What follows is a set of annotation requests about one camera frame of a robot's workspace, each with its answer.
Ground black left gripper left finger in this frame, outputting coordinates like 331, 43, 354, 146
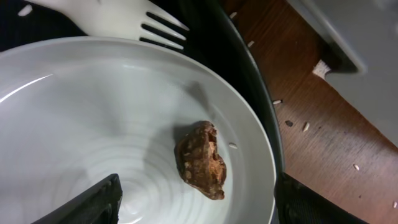
32, 174, 123, 224

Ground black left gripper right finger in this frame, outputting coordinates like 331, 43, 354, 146
274, 173, 366, 224

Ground grey plastic plate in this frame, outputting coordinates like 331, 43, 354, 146
1, 37, 276, 223

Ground brown food scrap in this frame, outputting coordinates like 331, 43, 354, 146
174, 121, 227, 200

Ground round black serving tray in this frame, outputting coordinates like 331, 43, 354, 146
1, 1, 282, 180

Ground white plastic fork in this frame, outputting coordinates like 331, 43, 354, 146
28, 0, 189, 52

